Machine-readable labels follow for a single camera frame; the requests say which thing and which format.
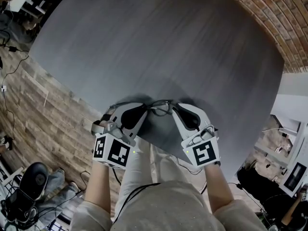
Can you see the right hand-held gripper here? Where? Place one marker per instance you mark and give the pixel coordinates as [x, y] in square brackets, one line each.
[204, 153]

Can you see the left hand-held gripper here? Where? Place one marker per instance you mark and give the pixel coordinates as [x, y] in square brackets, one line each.
[115, 153]

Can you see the black eyeglasses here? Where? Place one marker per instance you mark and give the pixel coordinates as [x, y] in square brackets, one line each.
[165, 102]

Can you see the person's right forearm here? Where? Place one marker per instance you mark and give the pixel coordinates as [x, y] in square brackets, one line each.
[219, 189]

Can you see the person's left forearm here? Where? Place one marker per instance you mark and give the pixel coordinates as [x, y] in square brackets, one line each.
[98, 189]

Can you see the person's left hand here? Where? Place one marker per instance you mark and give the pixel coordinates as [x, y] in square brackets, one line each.
[105, 118]

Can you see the person's light trousers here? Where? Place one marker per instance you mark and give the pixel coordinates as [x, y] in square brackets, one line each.
[139, 167]

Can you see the person's beige top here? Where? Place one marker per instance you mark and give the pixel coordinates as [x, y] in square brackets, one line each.
[168, 208]

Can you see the white box with dark screen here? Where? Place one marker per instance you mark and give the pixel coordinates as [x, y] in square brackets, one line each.
[294, 177]

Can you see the white power adapter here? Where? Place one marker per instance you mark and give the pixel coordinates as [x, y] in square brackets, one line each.
[4, 88]

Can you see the black electronic equipment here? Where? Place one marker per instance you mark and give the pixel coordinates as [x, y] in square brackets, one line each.
[19, 208]

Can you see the white furniture frame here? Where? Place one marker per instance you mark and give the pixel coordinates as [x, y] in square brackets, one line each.
[296, 138]

